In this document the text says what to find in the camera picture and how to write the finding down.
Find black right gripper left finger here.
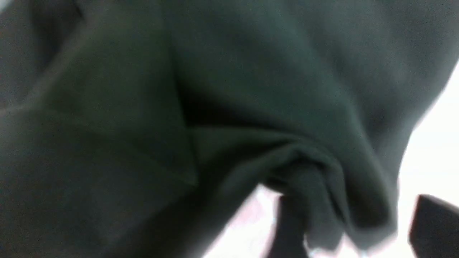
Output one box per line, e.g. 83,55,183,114
267,195,309,258

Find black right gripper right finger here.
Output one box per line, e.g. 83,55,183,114
409,194,459,258

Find dark gray long-sleeved shirt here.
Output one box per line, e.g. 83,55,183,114
1,0,458,258

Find pink grid tablecloth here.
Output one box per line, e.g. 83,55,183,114
203,186,280,258

